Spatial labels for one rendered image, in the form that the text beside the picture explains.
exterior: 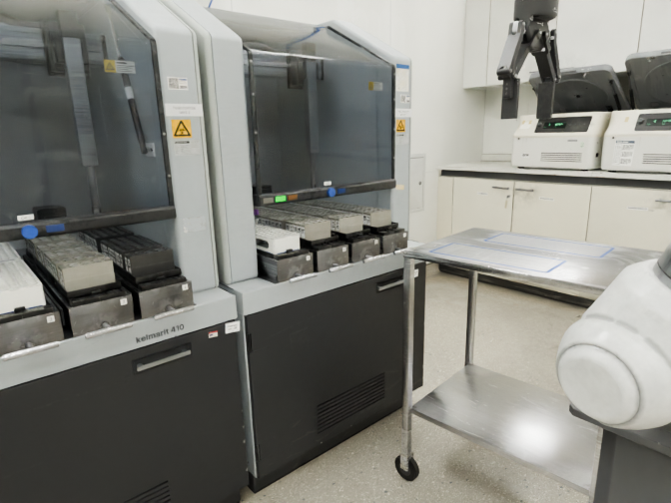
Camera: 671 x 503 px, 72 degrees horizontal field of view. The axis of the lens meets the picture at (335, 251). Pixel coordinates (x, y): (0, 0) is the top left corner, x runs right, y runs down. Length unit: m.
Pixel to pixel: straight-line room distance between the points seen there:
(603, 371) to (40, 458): 1.15
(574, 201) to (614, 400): 2.74
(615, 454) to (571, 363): 0.34
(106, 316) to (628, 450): 1.09
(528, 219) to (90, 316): 2.91
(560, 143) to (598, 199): 0.43
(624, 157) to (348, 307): 2.12
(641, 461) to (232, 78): 1.26
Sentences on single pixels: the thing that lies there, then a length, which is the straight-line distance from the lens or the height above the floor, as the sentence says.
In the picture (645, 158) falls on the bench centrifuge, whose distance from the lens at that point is 3.22.
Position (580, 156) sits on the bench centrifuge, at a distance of 3.32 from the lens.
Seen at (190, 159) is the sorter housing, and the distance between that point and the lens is 1.32.
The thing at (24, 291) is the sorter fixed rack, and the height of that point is 0.86.
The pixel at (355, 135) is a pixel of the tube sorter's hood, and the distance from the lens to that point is 1.65.
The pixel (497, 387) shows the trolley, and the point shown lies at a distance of 1.80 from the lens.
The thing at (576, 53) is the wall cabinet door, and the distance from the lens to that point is 3.70.
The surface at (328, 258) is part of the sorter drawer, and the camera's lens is 1.51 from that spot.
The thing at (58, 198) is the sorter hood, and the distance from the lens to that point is 1.22.
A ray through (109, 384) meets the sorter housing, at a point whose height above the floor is 0.60.
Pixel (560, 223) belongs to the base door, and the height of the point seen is 0.56.
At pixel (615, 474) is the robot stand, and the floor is 0.58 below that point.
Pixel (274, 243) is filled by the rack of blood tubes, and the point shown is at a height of 0.85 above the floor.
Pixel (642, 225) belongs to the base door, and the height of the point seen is 0.61.
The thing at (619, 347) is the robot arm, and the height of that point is 0.91.
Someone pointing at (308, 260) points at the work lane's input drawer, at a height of 0.78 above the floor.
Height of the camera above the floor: 1.17
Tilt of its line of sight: 14 degrees down
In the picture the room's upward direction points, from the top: 1 degrees counter-clockwise
